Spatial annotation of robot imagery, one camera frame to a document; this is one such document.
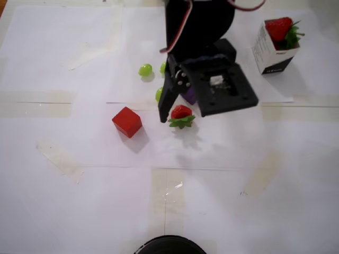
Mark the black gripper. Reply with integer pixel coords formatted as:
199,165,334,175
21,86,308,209
158,39,260,124

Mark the small red strawberry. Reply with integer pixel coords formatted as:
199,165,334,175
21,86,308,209
167,104,197,130

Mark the large red strawberry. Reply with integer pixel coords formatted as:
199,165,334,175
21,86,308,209
265,17,305,50

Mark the white and black cardboard box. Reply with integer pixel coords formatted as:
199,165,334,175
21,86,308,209
251,17,301,76

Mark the purple wooden cube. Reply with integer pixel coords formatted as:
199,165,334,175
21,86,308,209
180,88,198,106

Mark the red wooden cube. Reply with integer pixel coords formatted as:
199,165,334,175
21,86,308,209
111,106,143,139

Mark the white paper sheet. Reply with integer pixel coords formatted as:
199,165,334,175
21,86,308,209
105,5,295,104

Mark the clear tape strip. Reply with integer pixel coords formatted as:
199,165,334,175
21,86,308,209
150,168,185,233

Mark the black round dome object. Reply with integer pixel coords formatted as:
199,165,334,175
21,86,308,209
134,234,207,254

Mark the red white black servo cable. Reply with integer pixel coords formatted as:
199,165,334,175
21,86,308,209
227,0,266,12
159,0,194,55

